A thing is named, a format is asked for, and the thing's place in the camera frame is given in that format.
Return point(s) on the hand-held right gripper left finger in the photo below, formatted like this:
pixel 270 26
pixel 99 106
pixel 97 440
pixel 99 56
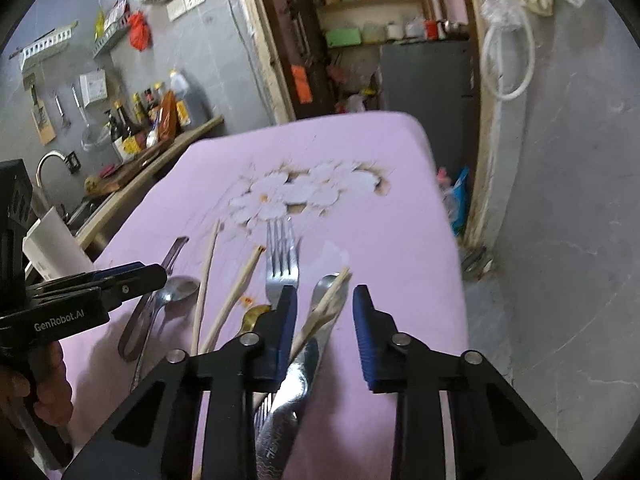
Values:
pixel 282 332

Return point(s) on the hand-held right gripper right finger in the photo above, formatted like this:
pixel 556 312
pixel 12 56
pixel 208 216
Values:
pixel 362 340

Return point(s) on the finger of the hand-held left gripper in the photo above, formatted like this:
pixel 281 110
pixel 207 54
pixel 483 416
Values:
pixel 115 272
pixel 140 285

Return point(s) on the gold spoon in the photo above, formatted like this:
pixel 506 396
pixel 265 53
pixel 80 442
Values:
pixel 252 316

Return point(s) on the plain steel spoon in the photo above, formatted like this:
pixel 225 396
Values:
pixel 177 287

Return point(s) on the wooden chopstick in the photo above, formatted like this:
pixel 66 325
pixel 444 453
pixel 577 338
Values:
pixel 206 280
pixel 325 312
pixel 239 290
pixel 330 295

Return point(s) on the dark looped metal utensil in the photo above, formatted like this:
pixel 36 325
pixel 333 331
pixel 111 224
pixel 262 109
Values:
pixel 131 332

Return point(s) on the steel fork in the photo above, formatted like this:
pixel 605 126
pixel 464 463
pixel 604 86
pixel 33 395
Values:
pixel 265 412
pixel 282 270

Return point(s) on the white utensil holder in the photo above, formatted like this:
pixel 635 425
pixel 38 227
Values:
pixel 52 250

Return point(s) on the embossed steel spoon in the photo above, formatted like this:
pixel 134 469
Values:
pixel 287 425

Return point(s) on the person's left hand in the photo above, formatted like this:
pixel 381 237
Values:
pixel 55 385

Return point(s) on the wooden cutting board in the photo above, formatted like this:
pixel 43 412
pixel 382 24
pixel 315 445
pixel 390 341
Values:
pixel 140 162

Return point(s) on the pink floral tablecloth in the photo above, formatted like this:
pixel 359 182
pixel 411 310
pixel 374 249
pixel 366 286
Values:
pixel 390 210

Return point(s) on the steel faucet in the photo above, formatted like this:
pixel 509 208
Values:
pixel 47 157

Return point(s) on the dark glass sauce bottle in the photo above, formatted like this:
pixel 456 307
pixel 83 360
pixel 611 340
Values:
pixel 129 135

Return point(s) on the small dark sauce bottle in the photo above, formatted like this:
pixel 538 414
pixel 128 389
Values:
pixel 115 132

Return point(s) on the wooden kitchen counter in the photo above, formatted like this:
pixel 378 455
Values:
pixel 195 130

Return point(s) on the yellow-capped bottle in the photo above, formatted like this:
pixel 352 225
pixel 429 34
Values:
pixel 139 110

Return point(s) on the brown sauce pouch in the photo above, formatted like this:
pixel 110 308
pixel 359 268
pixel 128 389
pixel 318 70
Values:
pixel 167 115

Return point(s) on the hanging wooden board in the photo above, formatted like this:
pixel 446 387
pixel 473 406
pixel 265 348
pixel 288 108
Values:
pixel 42 120

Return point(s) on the red-capped sauce bottle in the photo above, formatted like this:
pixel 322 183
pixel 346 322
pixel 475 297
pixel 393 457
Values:
pixel 151 107

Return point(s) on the blue packet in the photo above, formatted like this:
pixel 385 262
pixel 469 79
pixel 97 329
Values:
pixel 460 200

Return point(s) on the hanging metal spatula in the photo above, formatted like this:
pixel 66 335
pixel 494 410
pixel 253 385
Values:
pixel 61 110

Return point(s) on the cooking oil bottle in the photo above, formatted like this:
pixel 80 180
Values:
pixel 181 97

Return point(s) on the white plastic bag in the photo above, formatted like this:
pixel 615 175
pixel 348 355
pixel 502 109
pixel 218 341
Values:
pixel 356 104

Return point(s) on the red plastic bag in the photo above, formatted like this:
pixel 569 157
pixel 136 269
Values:
pixel 140 32

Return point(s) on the orange sticker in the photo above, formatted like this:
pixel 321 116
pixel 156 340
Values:
pixel 301 84

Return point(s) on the grey cabinet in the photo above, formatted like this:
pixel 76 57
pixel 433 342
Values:
pixel 425 80

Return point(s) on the green box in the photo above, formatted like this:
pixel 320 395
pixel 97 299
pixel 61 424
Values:
pixel 344 37

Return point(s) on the red pot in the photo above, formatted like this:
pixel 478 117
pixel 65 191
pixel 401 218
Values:
pixel 431 29

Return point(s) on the wooden shelf unit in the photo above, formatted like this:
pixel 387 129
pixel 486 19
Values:
pixel 370 2

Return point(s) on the black wall outlet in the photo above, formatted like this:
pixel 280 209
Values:
pixel 73 162

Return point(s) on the white wall box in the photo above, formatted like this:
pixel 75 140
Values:
pixel 94 87

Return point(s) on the metal wall shelf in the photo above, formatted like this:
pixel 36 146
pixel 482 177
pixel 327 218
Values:
pixel 110 42

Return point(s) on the white wall rack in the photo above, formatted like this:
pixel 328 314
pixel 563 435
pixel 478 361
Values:
pixel 42 45

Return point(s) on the wooden door frame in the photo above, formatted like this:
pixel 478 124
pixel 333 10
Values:
pixel 265 60

